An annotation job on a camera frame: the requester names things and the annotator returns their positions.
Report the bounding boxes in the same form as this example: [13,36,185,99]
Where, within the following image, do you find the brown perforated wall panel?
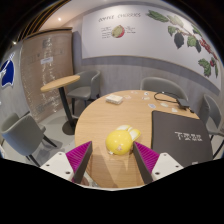
[20,29,74,123]

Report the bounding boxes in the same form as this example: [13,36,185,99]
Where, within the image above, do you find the white label sheet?
[40,56,54,65]

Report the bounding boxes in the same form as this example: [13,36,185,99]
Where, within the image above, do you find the flat black device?
[175,97,192,110]

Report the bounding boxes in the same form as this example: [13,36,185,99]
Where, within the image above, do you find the blue wall sign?
[0,53,16,89]

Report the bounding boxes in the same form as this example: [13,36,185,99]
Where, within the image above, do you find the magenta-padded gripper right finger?
[132,141,184,185]

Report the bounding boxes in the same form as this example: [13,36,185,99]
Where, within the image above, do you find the black cable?
[153,91,183,104]

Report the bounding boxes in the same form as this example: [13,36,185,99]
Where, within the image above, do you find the round wooden side table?
[40,74,81,136]

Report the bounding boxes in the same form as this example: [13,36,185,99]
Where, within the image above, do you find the black mouse pad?
[150,110,214,168]

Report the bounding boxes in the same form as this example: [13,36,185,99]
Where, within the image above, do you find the yellow computer mouse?
[105,124,142,156]

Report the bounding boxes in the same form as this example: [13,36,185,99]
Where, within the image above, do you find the grey upholstered chair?
[0,113,58,168]
[139,76,189,102]
[66,69,102,118]
[198,94,224,158]

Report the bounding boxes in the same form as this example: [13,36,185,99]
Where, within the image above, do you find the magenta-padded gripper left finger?
[39,140,94,185]

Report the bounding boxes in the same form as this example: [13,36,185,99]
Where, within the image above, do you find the small white box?
[105,94,124,105]

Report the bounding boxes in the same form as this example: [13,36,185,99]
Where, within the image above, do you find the white coffee plant mural board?
[81,4,223,88]

